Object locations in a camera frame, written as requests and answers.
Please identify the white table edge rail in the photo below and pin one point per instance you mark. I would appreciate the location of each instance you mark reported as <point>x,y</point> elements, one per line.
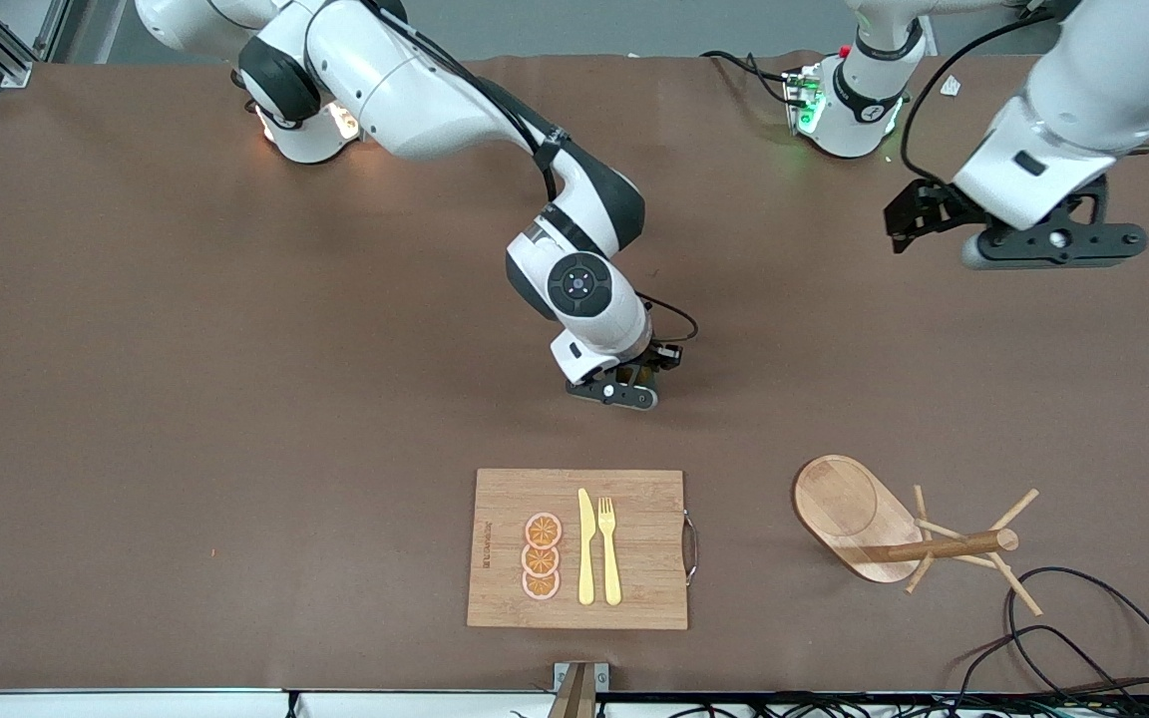
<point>136,706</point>

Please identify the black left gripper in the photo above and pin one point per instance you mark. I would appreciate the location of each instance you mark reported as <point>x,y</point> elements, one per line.
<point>937,204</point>

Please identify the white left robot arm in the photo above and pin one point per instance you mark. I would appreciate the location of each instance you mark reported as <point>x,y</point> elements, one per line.
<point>1083,90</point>

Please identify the brown wooden post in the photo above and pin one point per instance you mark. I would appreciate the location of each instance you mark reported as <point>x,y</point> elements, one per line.
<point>574,698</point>

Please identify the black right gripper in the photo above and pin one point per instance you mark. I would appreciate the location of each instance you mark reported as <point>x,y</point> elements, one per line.
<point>656,357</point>

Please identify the bamboo cutting board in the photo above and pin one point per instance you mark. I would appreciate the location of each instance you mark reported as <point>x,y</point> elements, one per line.
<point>644,538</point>

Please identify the yellow plastic fork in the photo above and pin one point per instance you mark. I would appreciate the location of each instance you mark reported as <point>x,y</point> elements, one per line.
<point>611,568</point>

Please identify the yellow plastic knife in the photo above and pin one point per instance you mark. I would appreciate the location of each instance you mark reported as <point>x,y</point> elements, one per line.
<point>586,558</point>

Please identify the wooden cup rack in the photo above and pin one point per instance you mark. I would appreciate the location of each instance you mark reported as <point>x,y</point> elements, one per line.
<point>844,509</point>

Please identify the toy orange slice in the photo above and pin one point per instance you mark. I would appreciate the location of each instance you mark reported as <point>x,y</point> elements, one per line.
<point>543,530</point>

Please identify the aluminium frame profile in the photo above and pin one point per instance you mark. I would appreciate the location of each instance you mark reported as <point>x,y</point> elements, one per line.
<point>6,66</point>

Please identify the brown table cover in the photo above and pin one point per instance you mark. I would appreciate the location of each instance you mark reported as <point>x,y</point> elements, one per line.
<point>235,349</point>

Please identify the white paper scrap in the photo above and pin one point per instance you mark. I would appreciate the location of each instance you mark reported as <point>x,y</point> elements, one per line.
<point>951,86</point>

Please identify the grey metal bracket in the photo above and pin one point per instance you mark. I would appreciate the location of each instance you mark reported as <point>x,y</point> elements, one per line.
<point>562,673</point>

